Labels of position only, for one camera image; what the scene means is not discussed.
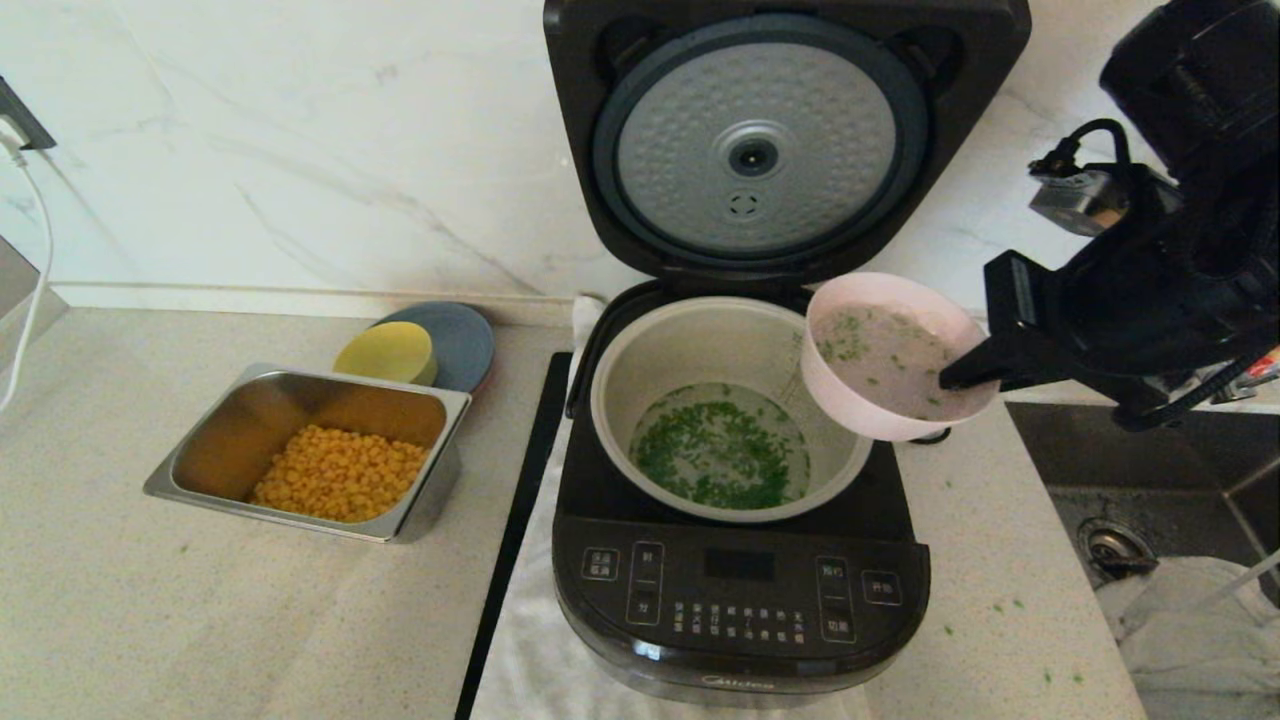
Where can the white crumpled cloth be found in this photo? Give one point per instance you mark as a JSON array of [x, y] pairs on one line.
[[1200, 650]]

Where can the blue-grey round plate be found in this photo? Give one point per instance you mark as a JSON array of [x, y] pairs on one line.
[[465, 345]]

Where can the stainless steel tray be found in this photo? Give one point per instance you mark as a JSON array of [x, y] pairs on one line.
[[230, 440]]

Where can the white round bowl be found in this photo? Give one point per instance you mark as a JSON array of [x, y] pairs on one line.
[[850, 410]]

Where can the grey appliance edge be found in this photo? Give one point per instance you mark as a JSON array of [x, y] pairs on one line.
[[15, 290]]

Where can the red-orange small item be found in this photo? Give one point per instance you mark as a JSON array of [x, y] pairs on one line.
[[1270, 368]]

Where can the grey inner pot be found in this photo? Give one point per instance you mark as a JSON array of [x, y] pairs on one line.
[[690, 345]]

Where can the black rice cooker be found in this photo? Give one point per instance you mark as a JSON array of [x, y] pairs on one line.
[[740, 600]]

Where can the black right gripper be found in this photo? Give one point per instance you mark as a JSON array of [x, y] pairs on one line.
[[1025, 310]]

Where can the chopped green vegetables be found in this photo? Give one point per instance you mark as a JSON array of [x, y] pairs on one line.
[[720, 455]]

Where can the stainless steel sink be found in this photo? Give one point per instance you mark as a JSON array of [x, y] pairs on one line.
[[1140, 470]]

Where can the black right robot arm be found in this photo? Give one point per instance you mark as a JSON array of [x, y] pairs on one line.
[[1190, 270]]

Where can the black rice cooker lid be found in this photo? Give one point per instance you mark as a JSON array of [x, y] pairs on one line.
[[580, 60]]

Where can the metal sink drain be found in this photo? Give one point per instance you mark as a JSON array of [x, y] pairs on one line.
[[1105, 545]]

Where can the yellow small bowl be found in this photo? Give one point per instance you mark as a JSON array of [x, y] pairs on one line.
[[385, 352]]

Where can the yellow corn kernels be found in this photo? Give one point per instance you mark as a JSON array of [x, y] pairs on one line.
[[340, 475]]

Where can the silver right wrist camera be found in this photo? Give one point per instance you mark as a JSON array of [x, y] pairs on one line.
[[1075, 200]]

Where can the white towel under cooker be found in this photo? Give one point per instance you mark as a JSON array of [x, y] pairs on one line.
[[520, 650]]

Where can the black wall socket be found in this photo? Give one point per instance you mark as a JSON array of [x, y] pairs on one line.
[[25, 125]]

